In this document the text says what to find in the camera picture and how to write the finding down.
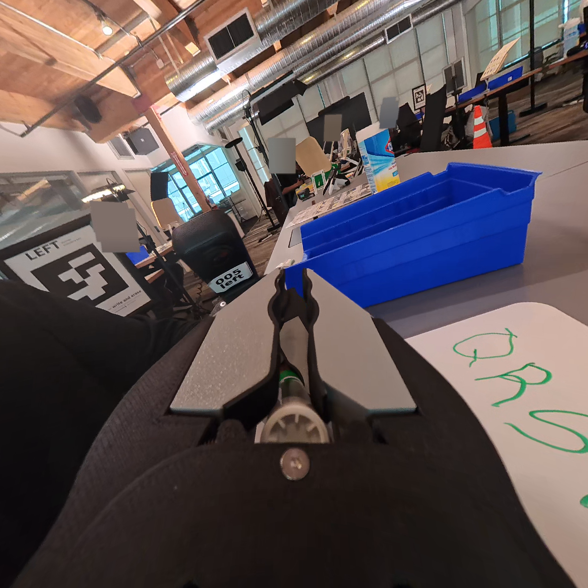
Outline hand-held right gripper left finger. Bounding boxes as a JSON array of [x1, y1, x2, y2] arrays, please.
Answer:
[[169, 270, 288, 430]]

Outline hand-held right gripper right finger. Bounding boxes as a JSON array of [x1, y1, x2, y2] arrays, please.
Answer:
[[301, 268, 418, 423]]

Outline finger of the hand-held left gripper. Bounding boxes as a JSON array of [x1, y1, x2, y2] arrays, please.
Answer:
[[279, 317, 311, 374]]

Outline green whiteboard marker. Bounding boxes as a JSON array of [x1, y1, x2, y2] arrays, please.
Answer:
[[255, 365, 331, 445]]

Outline white whiteboard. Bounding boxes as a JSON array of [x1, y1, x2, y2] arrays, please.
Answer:
[[406, 302, 588, 586]]

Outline person's left forearm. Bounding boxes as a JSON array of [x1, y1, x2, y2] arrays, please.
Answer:
[[0, 279, 205, 465]]

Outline large window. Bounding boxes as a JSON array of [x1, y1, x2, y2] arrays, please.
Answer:
[[165, 145, 242, 217]]

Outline row of printed papers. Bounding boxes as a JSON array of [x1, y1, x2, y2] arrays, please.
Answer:
[[286, 181, 374, 227]]

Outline black and white tag sign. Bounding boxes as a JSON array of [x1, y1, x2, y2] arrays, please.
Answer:
[[0, 216, 155, 318]]

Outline blue plastic bin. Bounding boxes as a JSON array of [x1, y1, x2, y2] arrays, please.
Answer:
[[284, 162, 542, 308]]

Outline black softbox light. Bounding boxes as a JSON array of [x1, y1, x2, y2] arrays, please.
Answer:
[[252, 78, 309, 126]]

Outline black monitor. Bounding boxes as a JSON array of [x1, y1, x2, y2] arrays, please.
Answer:
[[305, 92, 373, 138]]

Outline wipes canister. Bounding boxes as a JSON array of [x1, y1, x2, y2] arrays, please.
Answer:
[[358, 129, 401, 194]]

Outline ceiling air vent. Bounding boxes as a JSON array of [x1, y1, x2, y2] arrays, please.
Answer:
[[203, 8, 263, 65]]

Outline silver ventilation ducts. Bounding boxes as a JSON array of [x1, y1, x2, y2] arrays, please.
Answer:
[[164, 0, 465, 134]]

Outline orange traffic cone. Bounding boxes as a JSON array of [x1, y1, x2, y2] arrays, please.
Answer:
[[472, 105, 493, 150]]

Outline wooden post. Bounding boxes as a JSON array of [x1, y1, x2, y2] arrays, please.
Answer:
[[138, 108, 213, 214]]

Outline black wall speaker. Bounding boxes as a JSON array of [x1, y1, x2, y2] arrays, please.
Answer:
[[123, 126, 160, 155]]

